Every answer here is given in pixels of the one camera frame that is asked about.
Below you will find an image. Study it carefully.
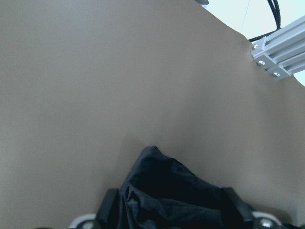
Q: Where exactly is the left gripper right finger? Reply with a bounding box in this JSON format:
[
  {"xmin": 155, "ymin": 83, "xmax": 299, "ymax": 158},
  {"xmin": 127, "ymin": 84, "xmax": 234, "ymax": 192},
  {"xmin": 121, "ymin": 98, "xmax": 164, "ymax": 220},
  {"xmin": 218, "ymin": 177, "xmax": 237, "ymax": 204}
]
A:
[{"xmin": 221, "ymin": 187, "xmax": 255, "ymax": 229}]

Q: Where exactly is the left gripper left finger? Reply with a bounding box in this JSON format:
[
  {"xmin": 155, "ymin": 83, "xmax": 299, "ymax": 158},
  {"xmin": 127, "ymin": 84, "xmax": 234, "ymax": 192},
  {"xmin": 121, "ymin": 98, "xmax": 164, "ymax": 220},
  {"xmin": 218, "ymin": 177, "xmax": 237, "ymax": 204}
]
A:
[{"xmin": 95, "ymin": 188, "xmax": 119, "ymax": 229}]

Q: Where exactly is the black printed t-shirt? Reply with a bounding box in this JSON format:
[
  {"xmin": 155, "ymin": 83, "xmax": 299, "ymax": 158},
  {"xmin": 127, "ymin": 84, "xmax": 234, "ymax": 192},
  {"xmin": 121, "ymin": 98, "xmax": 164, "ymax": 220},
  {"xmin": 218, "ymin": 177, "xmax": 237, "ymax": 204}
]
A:
[{"xmin": 105, "ymin": 146, "xmax": 258, "ymax": 229}]

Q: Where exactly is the aluminium cage frame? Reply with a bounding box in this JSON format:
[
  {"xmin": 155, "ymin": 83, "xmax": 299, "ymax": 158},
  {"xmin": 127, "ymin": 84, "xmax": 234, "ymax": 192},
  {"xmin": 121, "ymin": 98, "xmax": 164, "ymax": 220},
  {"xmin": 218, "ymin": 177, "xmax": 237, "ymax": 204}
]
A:
[{"xmin": 251, "ymin": 16, "xmax": 305, "ymax": 81}]

